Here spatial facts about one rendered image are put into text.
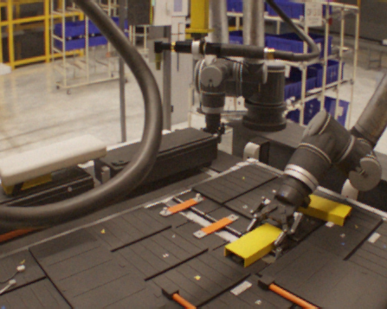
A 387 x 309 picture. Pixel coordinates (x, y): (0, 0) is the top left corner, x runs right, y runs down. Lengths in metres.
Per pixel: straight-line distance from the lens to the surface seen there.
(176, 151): 1.32
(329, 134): 1.08
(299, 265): 0.96
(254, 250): 0.97
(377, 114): 1.26
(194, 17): 1.39
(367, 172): 1.14
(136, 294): 0.86
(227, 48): 1.37
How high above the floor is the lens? 1.60
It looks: 22 degrees down
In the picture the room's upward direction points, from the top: 1 degrees clockwise
